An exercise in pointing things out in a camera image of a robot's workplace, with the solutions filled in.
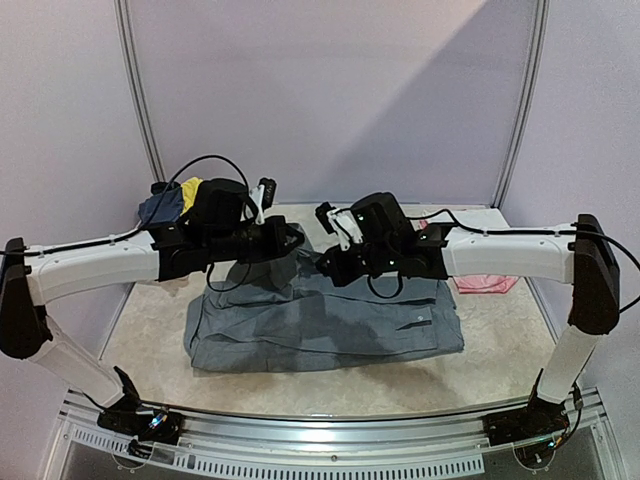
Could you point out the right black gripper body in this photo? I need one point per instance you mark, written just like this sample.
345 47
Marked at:
341 260

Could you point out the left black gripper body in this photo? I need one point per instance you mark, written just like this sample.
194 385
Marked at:
267 248

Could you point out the grey blue button shirt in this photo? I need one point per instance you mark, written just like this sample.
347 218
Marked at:
284 316

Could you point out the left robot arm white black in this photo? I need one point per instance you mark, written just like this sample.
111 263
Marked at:
225 223

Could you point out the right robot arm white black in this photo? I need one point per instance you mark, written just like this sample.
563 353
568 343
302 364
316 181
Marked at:
376 237

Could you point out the pink plastic laundry basket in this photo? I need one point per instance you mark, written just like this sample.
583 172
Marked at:
211 211

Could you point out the yellow garment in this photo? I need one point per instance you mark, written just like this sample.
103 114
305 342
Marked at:
189 190

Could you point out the navy blue garment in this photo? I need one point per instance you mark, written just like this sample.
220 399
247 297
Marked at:
165 205

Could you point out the pink folded garment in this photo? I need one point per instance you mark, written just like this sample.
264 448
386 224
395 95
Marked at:
485 284

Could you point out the white folded shirt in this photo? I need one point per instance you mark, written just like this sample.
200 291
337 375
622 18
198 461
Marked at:
485 219

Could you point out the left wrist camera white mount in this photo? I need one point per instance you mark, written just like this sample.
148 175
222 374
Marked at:
261 198

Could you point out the aluminium front rail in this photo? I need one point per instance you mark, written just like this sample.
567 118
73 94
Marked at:
454 445

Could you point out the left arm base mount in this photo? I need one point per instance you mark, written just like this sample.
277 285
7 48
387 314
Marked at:
130 416

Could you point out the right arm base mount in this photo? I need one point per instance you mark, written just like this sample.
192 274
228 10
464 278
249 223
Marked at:
536 419

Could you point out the left aluminium corner post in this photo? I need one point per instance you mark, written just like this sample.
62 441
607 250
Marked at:
124 22

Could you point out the aluminium corner post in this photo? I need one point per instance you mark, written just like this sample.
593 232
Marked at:
525 100
124 22

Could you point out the right aluminium corner post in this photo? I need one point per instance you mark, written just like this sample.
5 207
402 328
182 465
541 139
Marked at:
525 100

